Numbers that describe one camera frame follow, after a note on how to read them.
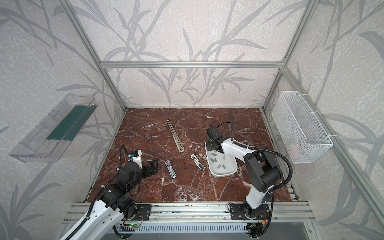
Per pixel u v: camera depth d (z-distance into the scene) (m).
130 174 0.60
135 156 0.69
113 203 0.54
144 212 0.74
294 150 0.72
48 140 0.64
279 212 0.75
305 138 0.61
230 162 0.91
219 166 0.89
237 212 0.73
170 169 0.87
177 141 0.99
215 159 0.93
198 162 0.90
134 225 0.70
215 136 0.73
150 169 0.72
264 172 0.46
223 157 0.94
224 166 0.89
